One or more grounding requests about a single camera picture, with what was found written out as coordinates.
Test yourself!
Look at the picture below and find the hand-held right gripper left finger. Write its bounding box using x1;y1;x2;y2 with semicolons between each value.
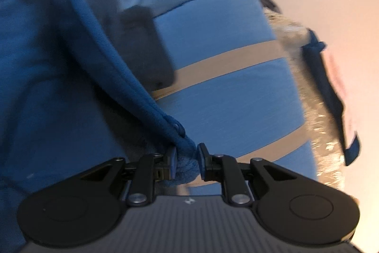
80;148;178;207

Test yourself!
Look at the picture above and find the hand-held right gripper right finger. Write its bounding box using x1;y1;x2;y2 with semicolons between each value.
198;143;297;207

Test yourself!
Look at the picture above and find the blue fleece jacket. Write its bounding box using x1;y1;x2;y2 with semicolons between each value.
0;0;200;253

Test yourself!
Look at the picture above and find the dark blue cloth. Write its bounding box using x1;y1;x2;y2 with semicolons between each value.
301;29;362;167

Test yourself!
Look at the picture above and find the pale pink cloth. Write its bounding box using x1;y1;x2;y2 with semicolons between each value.
324;53;360;138

